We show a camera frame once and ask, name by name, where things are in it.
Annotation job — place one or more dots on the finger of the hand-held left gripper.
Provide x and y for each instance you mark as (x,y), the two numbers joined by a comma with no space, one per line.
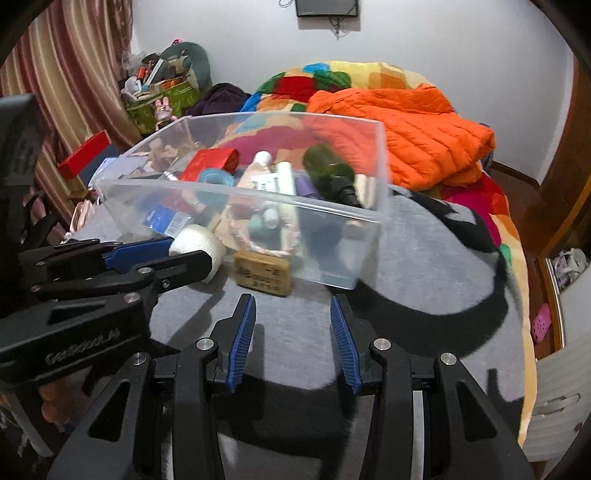
(138,254)
(180,272)

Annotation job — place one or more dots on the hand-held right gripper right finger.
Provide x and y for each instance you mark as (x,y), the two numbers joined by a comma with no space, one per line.
(346,341)

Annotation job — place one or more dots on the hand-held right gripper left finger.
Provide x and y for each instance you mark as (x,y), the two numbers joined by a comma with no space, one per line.
(242,341)

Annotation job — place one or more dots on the white tape roll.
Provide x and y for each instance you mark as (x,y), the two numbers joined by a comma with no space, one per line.
(196,242)

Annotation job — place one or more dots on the blue battery box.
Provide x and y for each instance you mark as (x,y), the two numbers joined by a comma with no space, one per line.
(161,219)

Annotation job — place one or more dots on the brown rectangular eraser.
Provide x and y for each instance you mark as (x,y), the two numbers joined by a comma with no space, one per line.
(263,272)

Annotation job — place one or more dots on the clear plastic storage bin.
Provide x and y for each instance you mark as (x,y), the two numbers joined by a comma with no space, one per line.
(332,249)

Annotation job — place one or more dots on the teal tape roll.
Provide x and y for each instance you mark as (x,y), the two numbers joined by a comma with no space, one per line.
(216,176)

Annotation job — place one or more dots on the light green tube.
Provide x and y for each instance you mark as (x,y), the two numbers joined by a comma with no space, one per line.
(286,182)

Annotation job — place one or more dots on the person's left hand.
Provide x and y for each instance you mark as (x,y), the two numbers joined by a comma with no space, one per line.
(53,406)

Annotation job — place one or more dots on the blue notebook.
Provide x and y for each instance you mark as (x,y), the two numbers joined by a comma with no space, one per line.
(99,168)

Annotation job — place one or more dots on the small pale green bottle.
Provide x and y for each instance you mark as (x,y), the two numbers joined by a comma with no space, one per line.
(265,220)

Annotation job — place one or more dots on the red box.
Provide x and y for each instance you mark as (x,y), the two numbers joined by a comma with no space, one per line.
(85,154)

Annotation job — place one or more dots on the grey black blanket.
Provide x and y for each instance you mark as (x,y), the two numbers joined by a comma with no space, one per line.
(438,277)

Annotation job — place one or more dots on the red envelope packet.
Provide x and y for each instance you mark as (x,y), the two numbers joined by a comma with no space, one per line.
(210,162)

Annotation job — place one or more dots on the pink hand cream tube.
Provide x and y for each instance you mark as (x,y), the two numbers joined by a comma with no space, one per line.
(256,177)

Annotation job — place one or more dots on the green storage box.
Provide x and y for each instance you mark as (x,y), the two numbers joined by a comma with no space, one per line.
(143,117)

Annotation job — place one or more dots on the pink rabbit toy figure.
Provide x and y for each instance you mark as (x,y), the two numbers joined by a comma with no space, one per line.
(162,110)

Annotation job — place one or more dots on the small purple bottle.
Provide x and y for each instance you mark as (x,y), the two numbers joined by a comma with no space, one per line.
(305,187)

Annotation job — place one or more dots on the beige paper tag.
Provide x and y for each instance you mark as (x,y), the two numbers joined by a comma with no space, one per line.
(365,189)

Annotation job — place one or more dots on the dark green glass bottle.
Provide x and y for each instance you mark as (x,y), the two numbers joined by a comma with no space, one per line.
(330,168)

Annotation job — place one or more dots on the dark purple clothing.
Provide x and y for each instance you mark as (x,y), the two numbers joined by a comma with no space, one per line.
(221,99)

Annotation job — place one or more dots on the pink clog shoe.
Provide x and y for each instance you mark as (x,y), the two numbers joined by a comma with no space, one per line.
(540,323)

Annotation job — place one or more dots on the striped curtain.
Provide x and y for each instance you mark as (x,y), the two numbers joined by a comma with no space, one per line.
(69,69)

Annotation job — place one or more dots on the grey green neck pillow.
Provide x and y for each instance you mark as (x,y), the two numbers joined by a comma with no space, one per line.
(198,60)

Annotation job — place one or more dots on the colourful patchwork quilt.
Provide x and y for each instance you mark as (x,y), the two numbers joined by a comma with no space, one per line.
(295,87)

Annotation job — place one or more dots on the orange down jacket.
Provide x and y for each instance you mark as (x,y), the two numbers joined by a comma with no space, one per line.
(415,129)

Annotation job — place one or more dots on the white grey sneaker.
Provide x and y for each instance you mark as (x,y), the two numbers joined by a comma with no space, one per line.
(572,263)

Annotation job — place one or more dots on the wooden door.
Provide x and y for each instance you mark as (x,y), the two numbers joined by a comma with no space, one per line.
(568,161)

